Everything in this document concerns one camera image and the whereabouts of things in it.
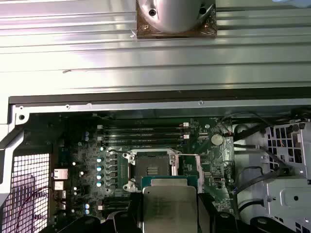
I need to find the RAM slot with white clips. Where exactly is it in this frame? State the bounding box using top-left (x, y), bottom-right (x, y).
top-left (103, 134), bottom-right (190, 141)
top-left (96, 122), bottom-right (190, 131)

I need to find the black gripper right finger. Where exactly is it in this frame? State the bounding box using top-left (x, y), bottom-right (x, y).
top-left (198, 193), bottom-right (287, 233)

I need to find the metal socket cover frame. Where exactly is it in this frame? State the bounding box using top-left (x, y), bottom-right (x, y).
top-left (178, 152), bottom-right (204, 194)

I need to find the green motherboard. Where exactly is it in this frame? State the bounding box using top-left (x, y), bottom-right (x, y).
top-left (50, 116), bottom-right (236, 233)

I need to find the silver green CPU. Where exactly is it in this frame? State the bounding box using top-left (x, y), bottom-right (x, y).
top-left (140, 176), bottom-right (204, 233)

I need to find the brown square base plate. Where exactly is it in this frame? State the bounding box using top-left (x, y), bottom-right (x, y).
top-left (136, 0), bottom-right (218, 40)

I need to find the silver metal drive cage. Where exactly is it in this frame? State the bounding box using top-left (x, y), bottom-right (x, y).
top-left (259, 122), bottom-right (311, 233)

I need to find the RAM slot with black clips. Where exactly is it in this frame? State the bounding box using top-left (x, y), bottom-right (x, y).
top-left (103, 130), bottom-right (184, 136)
top-left (103, 140), bottom-right (184, 148)

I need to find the silver coin cell battery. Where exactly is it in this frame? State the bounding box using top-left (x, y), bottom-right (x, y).
top-left (210, 134), bottom-right (224, 146)

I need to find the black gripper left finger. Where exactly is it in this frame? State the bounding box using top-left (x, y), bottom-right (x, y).
top-left (70, 193), bottom-right (144, 233)

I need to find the black open PC case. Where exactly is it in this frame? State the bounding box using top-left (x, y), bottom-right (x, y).
top-left (0, 91), bottom-right (311, 233)

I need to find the CPU socket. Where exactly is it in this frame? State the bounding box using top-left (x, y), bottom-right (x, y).
top-left (122, 148), bottom-right (183, 194)

